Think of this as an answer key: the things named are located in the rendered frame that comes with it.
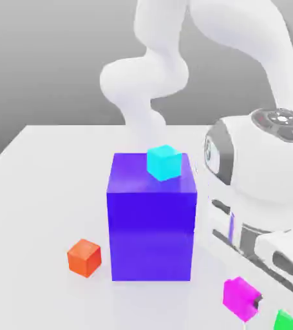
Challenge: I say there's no small orange cube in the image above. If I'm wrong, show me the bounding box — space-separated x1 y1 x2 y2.
66 238 102 279

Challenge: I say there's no large purple box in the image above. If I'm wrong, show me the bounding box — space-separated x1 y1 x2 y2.
106 152 198 282

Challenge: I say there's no small cyan cube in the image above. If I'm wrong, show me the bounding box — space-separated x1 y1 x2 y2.
146 144 184 182

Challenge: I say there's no small green cube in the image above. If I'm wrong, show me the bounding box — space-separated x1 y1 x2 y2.
273 309 293 330

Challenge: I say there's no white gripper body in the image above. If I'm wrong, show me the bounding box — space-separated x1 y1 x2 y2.
208 218 293 326

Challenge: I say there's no small magenta cube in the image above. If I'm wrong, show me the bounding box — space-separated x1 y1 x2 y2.
222 276 263 324

